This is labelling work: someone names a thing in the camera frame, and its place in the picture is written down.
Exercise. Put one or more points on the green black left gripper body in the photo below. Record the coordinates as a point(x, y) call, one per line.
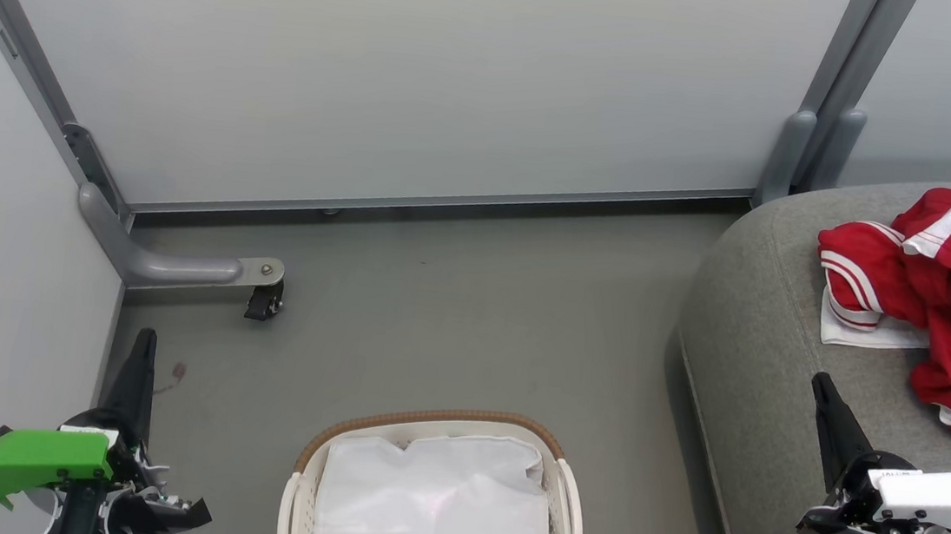
point(29, 460)

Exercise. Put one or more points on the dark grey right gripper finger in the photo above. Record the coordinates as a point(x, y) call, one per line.
point(842, 442)

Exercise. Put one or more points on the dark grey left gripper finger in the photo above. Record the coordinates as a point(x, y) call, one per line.
point(134, 391)

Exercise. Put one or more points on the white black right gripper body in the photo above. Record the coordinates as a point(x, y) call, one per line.
point(933, 503)

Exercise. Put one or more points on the white laundry basket brown rim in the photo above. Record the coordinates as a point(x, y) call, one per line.
point(295, 511)

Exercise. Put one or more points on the small white cloth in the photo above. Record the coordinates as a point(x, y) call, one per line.
point(870, 336)

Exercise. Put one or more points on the grey partition foot with caster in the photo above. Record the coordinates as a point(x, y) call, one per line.
point(179, 269)

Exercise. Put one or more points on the grey fabric sofa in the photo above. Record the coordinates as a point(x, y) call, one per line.
point(766, 330)

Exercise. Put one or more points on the white garment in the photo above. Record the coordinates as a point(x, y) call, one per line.
point(435, 507)

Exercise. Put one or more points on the wide grey partition panel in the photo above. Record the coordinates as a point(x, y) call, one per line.
point(415, 78)

